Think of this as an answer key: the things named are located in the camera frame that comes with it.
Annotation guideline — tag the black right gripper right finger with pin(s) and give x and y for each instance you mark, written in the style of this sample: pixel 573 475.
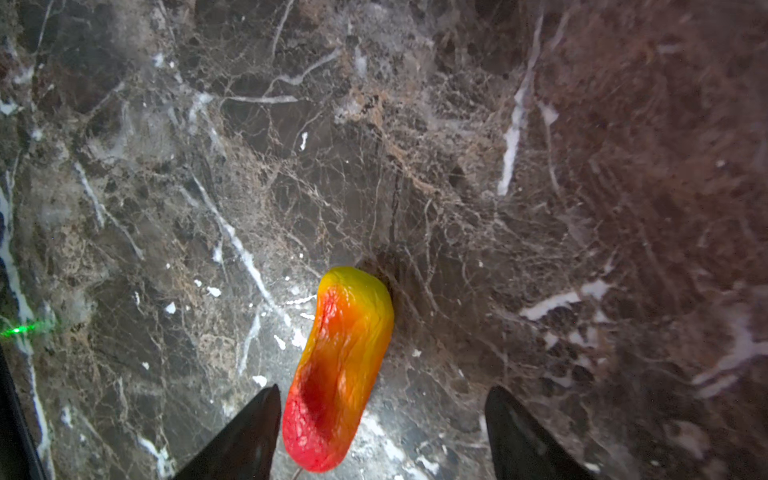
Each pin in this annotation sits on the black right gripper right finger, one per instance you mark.
pixel 521 448

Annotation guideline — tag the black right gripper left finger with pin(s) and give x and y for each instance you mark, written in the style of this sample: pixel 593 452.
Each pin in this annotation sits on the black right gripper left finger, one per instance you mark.
pixel 245 447

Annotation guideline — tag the red yellow mango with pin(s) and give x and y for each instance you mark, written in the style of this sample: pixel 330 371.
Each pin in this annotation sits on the red yellow mango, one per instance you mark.
pixel 351 333

